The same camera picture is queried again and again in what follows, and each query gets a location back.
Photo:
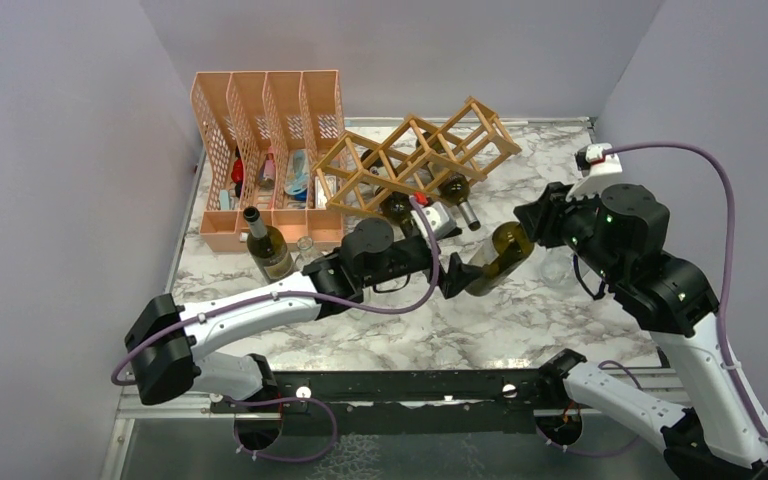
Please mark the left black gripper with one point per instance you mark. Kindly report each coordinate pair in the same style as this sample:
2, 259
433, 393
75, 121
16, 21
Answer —
457, 277

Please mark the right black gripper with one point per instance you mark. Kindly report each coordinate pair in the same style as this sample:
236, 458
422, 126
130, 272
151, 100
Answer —
541, 218

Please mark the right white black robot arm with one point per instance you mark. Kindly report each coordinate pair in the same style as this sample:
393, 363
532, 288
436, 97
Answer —
722, 433

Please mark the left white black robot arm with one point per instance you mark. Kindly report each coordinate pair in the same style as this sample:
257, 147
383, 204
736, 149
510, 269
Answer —
174, 349

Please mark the wooden wine rack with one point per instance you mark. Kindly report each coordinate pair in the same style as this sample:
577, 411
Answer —
418, 156

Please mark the clear glass bottle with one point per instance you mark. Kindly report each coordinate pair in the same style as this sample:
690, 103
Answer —
307, 252

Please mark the standing white wine bottle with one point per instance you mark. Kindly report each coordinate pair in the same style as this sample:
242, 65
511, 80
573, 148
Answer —
268, 247

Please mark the clear glass jar silver lid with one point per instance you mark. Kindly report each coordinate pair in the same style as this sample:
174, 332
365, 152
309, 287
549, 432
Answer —
556, 269

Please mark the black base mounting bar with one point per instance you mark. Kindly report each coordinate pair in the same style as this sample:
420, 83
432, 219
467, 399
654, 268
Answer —
401, 402

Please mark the blue item in organizer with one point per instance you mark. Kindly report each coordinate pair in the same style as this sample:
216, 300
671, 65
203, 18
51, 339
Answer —
297, 176

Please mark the pink item in organizer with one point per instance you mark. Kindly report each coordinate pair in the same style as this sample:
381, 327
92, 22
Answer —
267, 174

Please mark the red item in organizer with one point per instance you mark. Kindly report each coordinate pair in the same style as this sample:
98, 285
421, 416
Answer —
238, 174

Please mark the orange plastic file organizer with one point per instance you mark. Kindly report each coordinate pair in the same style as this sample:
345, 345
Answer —
255, 111

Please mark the light blue tube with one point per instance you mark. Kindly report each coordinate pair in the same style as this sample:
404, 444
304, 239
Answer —
225, 200

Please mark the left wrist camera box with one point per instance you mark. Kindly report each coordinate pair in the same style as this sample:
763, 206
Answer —
437, 215

